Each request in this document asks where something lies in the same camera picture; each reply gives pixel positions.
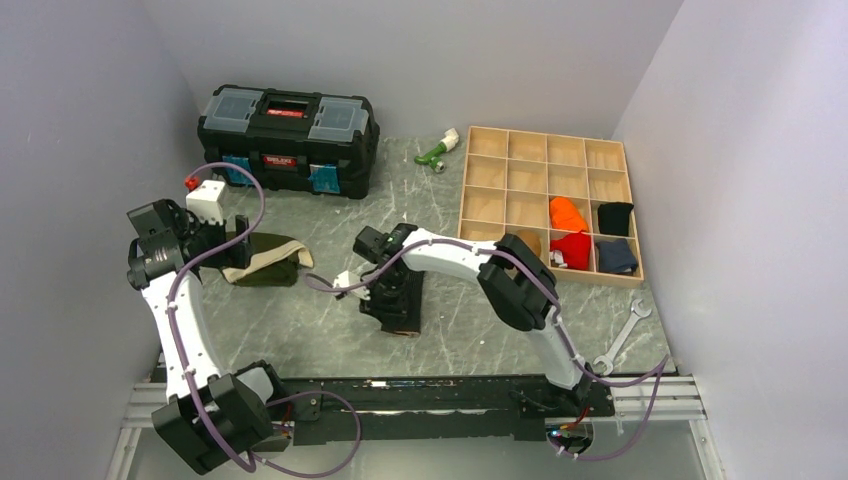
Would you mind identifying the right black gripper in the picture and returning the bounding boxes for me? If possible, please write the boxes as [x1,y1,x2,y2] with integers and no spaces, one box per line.
[358,270,409,335]

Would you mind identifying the black striped underwear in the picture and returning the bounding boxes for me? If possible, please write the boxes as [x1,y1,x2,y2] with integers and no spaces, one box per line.
[375,267,425,336]

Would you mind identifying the wooden compartment tray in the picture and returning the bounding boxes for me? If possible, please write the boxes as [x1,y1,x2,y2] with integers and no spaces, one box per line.
[458,126,645,288]

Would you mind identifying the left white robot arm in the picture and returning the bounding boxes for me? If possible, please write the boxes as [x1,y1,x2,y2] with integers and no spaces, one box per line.
[127,199,288,475]

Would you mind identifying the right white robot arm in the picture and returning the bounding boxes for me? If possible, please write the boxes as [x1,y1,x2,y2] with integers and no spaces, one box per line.
[352,223,591,415]

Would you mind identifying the olive green underwear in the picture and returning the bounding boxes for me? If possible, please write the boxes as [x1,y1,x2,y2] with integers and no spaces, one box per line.
[219,232,314,287]

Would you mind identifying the brown rolled underwear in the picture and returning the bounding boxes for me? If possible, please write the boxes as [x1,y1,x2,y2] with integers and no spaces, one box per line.
[514,229,543,260]

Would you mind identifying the orange rolled underwear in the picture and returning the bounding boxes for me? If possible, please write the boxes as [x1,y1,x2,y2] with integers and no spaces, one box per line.
[549,197,589,232]

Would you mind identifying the red rolled underwear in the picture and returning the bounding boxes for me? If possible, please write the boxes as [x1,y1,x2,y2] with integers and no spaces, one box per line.
[549,232,592,271]

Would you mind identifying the navy blue rolled underwear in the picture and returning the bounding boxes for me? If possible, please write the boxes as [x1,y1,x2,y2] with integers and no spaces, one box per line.
[595,238,639,275]

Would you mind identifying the black rolled underwear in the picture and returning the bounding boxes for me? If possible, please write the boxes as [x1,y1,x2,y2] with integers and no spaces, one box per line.
[597,202,634,237]

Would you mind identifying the black plastic toolbox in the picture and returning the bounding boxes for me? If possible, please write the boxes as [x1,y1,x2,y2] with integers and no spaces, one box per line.
[197,85,380,200]

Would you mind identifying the green and white pipe fitting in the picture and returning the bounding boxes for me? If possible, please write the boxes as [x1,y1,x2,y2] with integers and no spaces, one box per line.
[414,128,460,174]

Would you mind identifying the silver wrench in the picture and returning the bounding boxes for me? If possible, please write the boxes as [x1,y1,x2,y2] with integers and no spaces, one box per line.
[593,299,652,376]

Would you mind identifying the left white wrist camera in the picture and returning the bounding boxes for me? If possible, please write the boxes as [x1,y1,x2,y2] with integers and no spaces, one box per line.
[184,176,227,226]

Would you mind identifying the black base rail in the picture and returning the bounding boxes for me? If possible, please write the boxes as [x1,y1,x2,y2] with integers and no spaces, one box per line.
[267,374,616,446]

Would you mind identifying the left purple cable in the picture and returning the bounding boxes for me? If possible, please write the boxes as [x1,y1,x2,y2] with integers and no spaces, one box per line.
[165,162,364,480]

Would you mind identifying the purple cable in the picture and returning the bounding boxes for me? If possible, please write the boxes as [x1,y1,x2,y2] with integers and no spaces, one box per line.
[165,162,364,480]
[303,238,670,464]

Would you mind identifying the aluminium frame rail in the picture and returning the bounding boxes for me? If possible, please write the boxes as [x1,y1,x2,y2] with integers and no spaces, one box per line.
[105,173,230,480]

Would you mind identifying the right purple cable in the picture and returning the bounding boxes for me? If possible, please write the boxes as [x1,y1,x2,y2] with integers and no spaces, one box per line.
[303,238,670,464]

